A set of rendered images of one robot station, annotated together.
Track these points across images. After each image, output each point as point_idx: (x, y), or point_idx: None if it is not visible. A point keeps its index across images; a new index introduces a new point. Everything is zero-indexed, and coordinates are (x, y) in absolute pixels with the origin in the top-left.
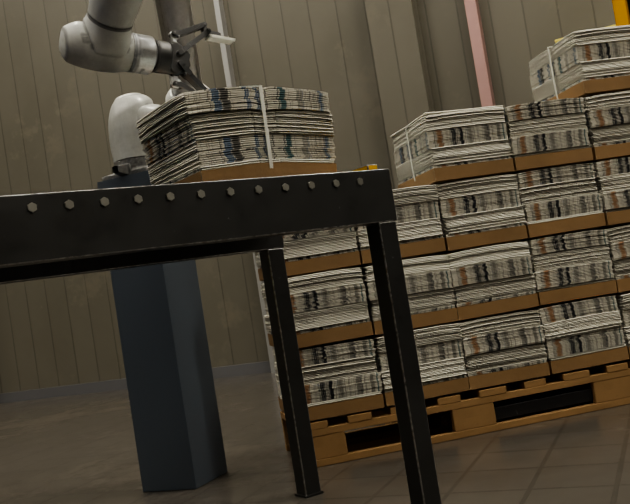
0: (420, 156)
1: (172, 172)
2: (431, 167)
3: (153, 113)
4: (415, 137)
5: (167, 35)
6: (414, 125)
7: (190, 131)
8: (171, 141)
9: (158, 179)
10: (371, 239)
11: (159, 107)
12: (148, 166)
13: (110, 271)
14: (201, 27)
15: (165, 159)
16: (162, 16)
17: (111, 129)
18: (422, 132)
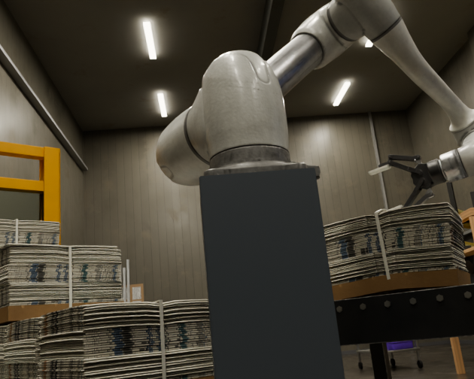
0: (91, 283)
1: (459, 261)
2: (117, 299)
3: (454, 210)
4: (87, 262)
5: (296, 81)
6: (89, 251)
7: (463, 244)
8: (458, 239)
9: (454, 259)
10: (384, 346)
11: (455, 210)
12: (450, 243)
13: (339, 343)
14: (395, 159)
15: (456, 248)
16: (308, 68)
17: (282, 99)
18: (109, 262)
